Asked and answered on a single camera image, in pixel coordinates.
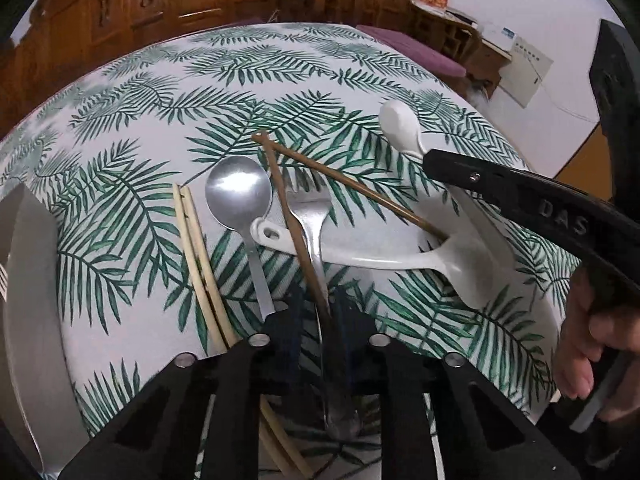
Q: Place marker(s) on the brown wooden chopstick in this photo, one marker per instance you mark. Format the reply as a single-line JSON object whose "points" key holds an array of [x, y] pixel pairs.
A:
{"points": [[285, 200], [350, 186]]}

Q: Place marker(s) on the metal spoon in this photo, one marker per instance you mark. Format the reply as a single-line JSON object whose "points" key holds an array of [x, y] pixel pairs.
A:
{"points": [[237, 192]]}

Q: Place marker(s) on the wooden side cabinet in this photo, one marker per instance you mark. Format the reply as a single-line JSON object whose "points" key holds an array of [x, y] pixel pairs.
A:
{"points": [[450, 35]]}

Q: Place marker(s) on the white ceramic spoon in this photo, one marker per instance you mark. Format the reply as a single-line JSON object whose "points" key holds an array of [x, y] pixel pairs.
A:
{"points": [[400, 122]]}

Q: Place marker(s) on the white paper box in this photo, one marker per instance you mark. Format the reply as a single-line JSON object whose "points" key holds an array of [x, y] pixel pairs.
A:
{"points": [[492, 35]]}

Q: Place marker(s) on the leaf print tablecloth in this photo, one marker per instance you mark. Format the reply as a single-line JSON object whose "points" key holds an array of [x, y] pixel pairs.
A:
{"points": [[150, 280]]}

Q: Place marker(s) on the metal fork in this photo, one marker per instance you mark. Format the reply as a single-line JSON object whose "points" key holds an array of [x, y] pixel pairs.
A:
{"points": [[3, 280], [312, 220]]}

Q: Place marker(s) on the person's right hand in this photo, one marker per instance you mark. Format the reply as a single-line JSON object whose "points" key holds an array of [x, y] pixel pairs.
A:
{"points": [[580, 340]]}

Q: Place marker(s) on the carved wooden sofa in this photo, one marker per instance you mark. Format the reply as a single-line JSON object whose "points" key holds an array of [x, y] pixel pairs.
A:
{"points": [[150, 5]]}

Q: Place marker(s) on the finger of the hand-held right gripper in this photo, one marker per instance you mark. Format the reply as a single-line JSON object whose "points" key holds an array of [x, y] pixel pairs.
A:
{"points": [[505, 190]]}

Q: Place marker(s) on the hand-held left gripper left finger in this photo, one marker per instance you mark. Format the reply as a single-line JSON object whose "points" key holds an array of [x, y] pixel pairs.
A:
{"points": [[287, 332]]}

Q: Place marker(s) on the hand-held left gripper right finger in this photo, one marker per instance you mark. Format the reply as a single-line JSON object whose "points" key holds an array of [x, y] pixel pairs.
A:
{"points": [[345, 332]]}

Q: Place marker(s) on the white leaning board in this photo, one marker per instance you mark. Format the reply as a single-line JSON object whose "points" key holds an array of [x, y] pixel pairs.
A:
{"points": [[527, 67]]}

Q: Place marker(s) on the metal tray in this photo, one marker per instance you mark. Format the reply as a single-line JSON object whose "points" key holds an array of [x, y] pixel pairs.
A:
{"points": [[30, 340]]}

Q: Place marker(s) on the white plastic ladle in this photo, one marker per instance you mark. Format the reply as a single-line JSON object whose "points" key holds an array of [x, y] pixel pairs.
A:
{"points": [[360, 256]]}

